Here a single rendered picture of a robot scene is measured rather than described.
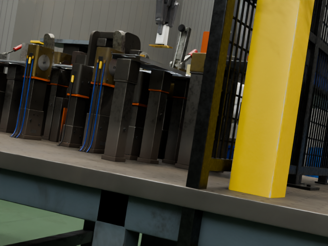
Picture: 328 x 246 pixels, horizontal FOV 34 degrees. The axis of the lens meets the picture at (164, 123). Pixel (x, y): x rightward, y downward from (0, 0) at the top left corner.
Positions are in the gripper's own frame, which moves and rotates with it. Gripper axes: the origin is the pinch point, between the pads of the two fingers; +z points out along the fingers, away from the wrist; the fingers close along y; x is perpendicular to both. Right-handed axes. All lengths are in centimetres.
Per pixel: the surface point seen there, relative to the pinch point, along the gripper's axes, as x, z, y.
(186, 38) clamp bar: 1.3, -2.4, -14.9
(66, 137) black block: -20, 42, 20
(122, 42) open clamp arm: -4.2, 6.7, 17.0
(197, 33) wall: -399, -163, -724
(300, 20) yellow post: 68, 7, 51
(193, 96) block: 25.5, 22.1, 16.5
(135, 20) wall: -410, -139, -535
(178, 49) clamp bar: -1.5, 1.9, -14.7
